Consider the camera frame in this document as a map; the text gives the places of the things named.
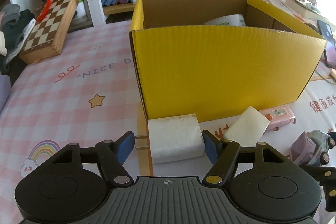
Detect white charger with prongs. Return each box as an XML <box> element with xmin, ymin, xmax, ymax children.
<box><xmin>135</xmin><ymin>114</ymin><xmax>205</xmax><ymax>164</ymax></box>

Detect grey tape roll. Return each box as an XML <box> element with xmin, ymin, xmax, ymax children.
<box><xmin>204</xmin><ymin>14</ymin><xmax>246</xmax><ymax>27</ymax></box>

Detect toy truck pastel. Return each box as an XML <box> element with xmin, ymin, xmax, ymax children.
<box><xmin>289</xmin><ymin>130</ymin><xmax>335</xmax><ymax>166</ymax></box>

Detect white power adapter block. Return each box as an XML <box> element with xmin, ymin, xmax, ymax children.
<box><xmin>221</xmin><ymin>106</ymin><xmax>270</xmax><ymax>147</ymax></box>

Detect pink eraser bar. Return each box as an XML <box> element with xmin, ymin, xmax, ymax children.
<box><xmin>259</xmin><ymin>106</ymin><xmax>295</xmax><ymax>131</ymax></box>

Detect yellow cardboard box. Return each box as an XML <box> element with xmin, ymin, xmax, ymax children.
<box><xmin>130</xmin><ymin>0</ymin><xmax>326</xmax><ymax>122</ymax></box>

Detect black smartphone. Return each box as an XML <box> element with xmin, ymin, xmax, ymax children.
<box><xmin>317</xmin><ymin>20</ymin><xmax>336</xmax><ymax>69</ymax></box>

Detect stack of papers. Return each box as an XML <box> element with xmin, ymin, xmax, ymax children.
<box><xmin>267</xmin><ymin>0</ymin><xmax>327</xmax><ymax>27</ymax></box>

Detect wooden chess board box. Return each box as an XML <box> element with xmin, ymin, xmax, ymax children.
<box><xmin>19</xmin><ymin>0</ymin><xmax>80</xmax><ymax>64</ymax></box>

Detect red tassel ornament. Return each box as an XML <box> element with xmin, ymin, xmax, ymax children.
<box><xmin>37</xmin><ymin>0</ymin><xmax>52</xmax><ymax>22</ymax></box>

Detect pile of clothes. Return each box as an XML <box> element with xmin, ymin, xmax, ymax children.
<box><xmin>0</xmin><ymin>3</ymin><xmax>37</xmax><ymax>114</ymax></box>

